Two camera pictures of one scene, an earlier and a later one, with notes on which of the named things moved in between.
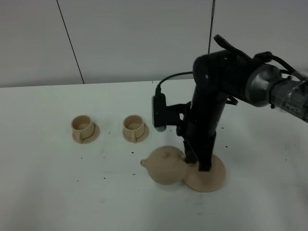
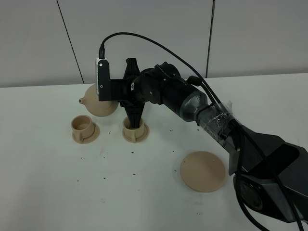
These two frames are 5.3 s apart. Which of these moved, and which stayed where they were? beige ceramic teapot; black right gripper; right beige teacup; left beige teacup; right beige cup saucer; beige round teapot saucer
Moved: beige ceramic teapot; black right gripper
Stayed: left beige teacup; right beige cup saucer; right beige teacup; beige round teapot saucer
